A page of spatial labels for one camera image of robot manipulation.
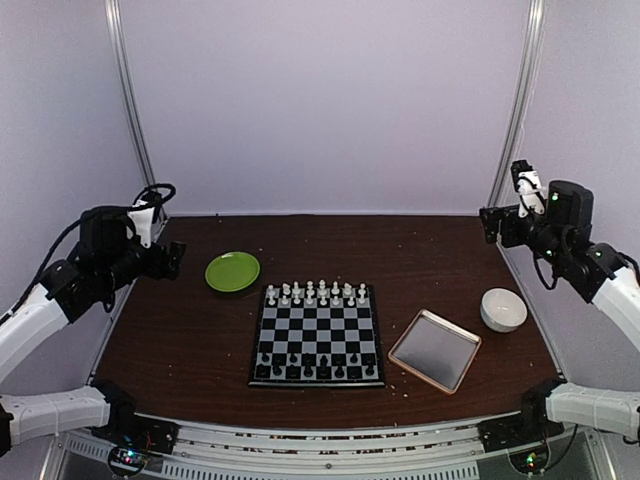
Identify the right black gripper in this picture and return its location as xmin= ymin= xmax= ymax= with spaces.
xmin=479 ymin=204 xmax=567 ymax=268

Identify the black white chess board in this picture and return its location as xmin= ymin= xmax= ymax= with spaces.
xmin=248 ymin=280 xmax=386 ymax=388

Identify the black king piece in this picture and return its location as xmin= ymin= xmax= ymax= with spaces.
xmin=317 ymin=355 xmax=332 ymax=380

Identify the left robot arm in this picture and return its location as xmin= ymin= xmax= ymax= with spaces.
xmin=1 ymin=199 xmax=186 ymax=452

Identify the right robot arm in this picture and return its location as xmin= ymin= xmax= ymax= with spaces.
xmin=480 ymin=173 xmax=639 ymax=445

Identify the green plate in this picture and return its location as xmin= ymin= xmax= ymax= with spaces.
xmin=204 ymin=251 xmax=261 ymax=293

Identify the white bowl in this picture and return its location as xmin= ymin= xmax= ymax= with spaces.
xmin=480 ymin=288 xmax=528 ymax=333

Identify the white rook piece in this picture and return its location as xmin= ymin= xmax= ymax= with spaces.
xmin=266 ymin=285 xmax=276 ymax=306

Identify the wooden metal tray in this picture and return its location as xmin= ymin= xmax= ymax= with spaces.
xmin=388 ymin=309 xmax=482 ymax=395

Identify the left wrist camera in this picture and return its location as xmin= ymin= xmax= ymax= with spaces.
xmin=126 ymin=190 xmax=162 ymax=249

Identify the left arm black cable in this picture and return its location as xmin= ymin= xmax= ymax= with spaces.
xmin=0 ymin=182 xmax=177 ymax=326

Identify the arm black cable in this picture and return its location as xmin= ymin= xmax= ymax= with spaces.
xmin=0 ymin=182 xmax=177 ymax=326
xmin=533 ymin=252 xmax=561 ymax=291

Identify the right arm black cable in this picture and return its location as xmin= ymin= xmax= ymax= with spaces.
xmin=533 ymin=252 xmax=561 ymax=291

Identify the right aluminium frame post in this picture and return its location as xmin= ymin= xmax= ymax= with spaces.
xmin=487 ymin=0 xmax=546 ymax=207

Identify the aluminium frame post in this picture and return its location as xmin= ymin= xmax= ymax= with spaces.
xmin=104 ymin=0 xmax=156 ymax=185
xmin=487 ymin=0 xmax=546 ymax=207

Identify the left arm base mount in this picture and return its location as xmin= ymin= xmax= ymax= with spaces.
xmin=90 ymin=415 xmax=179 ymax=455

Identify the front aluminium rail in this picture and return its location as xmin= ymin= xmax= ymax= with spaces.
xmin=38 ymin=420 xmax=618 ymax=479

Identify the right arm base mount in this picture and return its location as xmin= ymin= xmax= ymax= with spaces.
xmin=477 ymin=414 xmax=565 ymax=453

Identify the left aluminium frame post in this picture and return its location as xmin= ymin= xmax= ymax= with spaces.
xmin=104 ymin=0 xmax=156 ymax=185

